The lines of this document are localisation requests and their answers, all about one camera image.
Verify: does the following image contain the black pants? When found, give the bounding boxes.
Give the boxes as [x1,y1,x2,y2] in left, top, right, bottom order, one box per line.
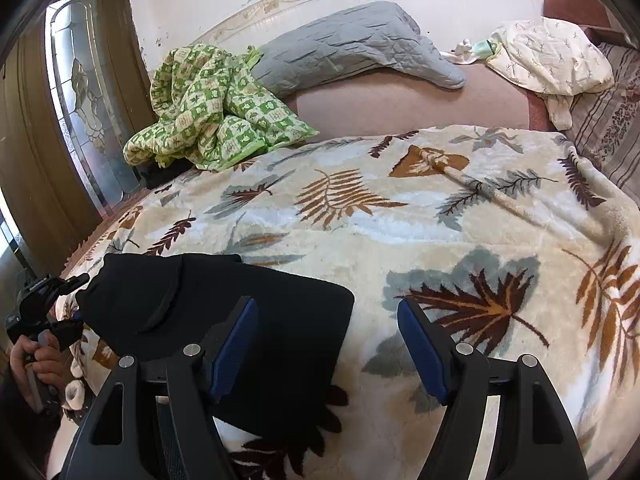
[75,254,355,479]

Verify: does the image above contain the person's left hand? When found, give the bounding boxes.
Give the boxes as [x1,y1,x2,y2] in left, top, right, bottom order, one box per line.
[10,332,73,410]

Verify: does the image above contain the leaf pattern beige blanket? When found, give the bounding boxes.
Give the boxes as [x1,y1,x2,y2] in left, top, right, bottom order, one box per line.
[67,126,639,479]

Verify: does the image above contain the brown wooden glass door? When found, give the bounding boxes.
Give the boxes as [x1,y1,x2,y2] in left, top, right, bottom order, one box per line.
[1,0,153,274]

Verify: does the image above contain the green white patterned quilt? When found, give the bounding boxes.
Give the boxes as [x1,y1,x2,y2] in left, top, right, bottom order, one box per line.
[122,44,318,172]

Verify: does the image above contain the pink mattress sheet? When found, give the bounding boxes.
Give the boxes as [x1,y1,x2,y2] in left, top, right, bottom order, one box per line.
[284,64,554,142]

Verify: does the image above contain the cream crumpled cloth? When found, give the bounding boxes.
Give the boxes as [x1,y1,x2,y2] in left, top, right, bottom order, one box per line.
[485,18,614,131]

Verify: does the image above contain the grey quilted pillow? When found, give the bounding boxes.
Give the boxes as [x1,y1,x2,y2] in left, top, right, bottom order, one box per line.
[252,1,466,98]

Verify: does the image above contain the red brown headboard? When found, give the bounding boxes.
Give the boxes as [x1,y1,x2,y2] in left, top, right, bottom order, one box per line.
[542,0,638,50]

